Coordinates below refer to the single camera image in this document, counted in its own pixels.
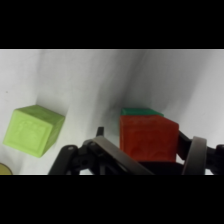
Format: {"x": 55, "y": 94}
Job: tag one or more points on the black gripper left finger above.
{"x": 113, "y": 153}

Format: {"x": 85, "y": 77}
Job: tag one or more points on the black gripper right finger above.
{"x": 195, "y": 156}

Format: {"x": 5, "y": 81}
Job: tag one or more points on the red cube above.
{"x": 148, "y": 138}

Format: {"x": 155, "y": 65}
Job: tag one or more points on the dark green cube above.
{"x": 140, "y": 111}

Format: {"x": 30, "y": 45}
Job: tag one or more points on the light green cube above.
{"x": 31, "y": 131}

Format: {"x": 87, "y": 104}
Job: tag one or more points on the yellow cup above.
{"x": 4, "y": 170}

